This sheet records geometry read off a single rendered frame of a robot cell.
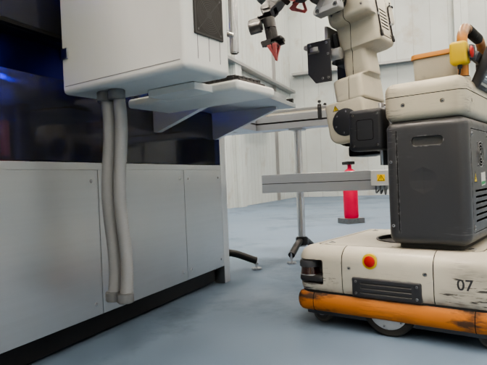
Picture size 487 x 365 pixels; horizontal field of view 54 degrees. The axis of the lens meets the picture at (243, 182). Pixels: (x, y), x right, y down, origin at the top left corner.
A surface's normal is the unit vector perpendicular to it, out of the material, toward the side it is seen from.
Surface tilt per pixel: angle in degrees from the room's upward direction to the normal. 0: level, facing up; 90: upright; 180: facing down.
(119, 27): 90
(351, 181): 90
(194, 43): 90
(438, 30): 90
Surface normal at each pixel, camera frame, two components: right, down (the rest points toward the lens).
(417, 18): -0.39, 0.02
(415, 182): -0.58, 0.00
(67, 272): 0.91, -0.04
